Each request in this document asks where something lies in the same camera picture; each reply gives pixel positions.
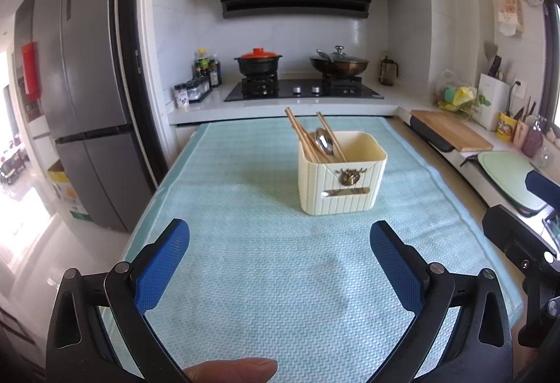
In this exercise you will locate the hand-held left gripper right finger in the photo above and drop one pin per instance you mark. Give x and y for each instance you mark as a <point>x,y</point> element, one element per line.
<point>396,265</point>

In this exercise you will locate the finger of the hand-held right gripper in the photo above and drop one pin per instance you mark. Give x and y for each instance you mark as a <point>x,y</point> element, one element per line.
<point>544,188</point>
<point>512,230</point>

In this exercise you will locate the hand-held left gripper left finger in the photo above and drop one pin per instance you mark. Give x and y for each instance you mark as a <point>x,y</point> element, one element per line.
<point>162,265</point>

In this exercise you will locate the cream ribbed utensil container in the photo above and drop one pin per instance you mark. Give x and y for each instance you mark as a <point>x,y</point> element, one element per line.
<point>315,190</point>

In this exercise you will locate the metal spoon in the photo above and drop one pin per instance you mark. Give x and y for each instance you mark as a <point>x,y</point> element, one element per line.
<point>324,142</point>

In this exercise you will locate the person's left hand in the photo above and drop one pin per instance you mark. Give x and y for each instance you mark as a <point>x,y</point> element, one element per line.
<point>236,370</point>

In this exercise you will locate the green cutting board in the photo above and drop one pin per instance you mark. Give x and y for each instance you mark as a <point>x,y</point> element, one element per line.
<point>507,177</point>

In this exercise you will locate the pink soap bottle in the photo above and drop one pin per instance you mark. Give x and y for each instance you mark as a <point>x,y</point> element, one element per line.
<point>532,140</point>

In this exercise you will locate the yellow packet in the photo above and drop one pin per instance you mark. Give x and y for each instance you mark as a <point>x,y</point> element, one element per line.
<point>506,127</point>

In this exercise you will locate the light blue woven mat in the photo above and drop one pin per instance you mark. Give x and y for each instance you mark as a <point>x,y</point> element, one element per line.
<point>245,234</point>

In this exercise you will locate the white knife block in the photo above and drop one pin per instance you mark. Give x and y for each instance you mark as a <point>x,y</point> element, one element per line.
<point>492,103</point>

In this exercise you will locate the wooden cutting board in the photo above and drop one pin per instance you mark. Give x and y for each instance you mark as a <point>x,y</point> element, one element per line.
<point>455,131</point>

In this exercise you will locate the yellow cardboard box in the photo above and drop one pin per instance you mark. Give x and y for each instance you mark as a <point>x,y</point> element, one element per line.
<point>70,190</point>

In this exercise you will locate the black tray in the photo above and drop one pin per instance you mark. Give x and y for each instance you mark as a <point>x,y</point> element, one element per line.
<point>431,138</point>

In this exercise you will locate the window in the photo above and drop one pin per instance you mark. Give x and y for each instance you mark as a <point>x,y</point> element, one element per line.
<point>553,59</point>

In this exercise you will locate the plastic bag with yellow-green contents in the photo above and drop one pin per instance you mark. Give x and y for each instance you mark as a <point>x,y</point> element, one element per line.
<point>455,94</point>

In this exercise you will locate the white kitchen counter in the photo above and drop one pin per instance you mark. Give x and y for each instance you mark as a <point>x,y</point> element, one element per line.
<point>205,109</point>

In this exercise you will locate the white spice jar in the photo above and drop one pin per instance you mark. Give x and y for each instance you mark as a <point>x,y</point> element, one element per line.
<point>181,98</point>

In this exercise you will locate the glass french press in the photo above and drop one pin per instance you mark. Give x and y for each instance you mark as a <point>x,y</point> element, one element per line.
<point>388,71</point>

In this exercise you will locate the grey refrigerator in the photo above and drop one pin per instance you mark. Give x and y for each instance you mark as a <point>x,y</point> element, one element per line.
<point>87,81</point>

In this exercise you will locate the black gas cooktop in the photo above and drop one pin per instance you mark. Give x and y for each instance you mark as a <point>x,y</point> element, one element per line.
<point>302,90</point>

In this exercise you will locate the dark sauce bottle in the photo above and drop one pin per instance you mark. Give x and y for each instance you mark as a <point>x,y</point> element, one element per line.
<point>214,72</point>

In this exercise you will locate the sauce bottle with yellow cap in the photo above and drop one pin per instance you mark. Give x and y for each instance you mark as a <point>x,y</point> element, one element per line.
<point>202,64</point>

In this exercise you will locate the wok with glass lid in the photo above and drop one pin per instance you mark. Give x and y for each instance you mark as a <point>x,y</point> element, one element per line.
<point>339,64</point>

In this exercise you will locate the black pot with orange lid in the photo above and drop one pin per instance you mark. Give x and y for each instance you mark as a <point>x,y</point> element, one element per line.
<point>258,64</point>

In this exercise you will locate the red hanging item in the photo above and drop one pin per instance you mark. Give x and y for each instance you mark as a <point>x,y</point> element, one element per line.
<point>29,70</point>

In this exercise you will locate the wall socket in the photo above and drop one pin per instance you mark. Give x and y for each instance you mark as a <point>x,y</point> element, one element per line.
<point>517,88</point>

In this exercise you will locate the hanging wall decoration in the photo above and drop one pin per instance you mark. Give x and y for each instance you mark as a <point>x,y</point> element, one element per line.
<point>509,2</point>

